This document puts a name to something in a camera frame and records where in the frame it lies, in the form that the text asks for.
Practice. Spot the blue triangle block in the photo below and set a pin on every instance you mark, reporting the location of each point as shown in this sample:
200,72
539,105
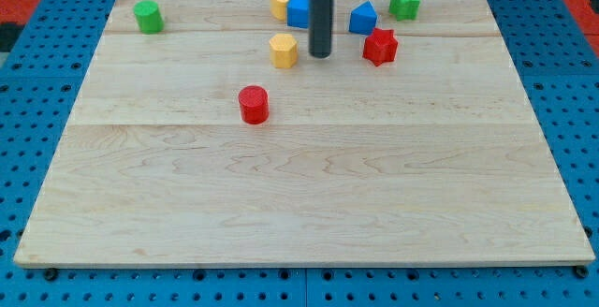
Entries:
363,19

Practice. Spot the yellow hexagon block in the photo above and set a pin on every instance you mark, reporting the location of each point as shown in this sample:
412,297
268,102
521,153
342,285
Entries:
283,50

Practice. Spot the yellow heart block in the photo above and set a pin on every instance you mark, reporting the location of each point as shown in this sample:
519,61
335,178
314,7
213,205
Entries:
278,9

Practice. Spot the green star block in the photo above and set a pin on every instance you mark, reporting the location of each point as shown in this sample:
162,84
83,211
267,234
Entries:
404,9

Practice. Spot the blue cube block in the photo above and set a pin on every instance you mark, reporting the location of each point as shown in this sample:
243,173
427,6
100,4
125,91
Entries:
298,13

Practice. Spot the red star block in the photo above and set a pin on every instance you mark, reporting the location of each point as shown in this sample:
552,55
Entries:
380,46

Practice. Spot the wooden board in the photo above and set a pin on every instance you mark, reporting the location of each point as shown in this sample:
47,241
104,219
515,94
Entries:
433,160

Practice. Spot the red cylinder block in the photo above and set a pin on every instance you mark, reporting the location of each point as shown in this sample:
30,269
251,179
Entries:
254,104

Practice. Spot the green cylinder block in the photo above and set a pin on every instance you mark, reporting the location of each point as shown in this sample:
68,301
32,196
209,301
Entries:
148,17

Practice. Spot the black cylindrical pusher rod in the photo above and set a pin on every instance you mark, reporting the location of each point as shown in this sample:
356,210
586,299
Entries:
320,27

